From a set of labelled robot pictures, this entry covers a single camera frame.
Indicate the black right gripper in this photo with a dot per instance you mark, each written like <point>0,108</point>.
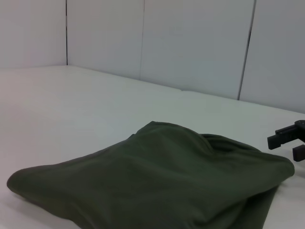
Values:
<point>300,123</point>

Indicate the dark green FREE t-shirt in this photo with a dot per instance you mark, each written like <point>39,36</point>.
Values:
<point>155,179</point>

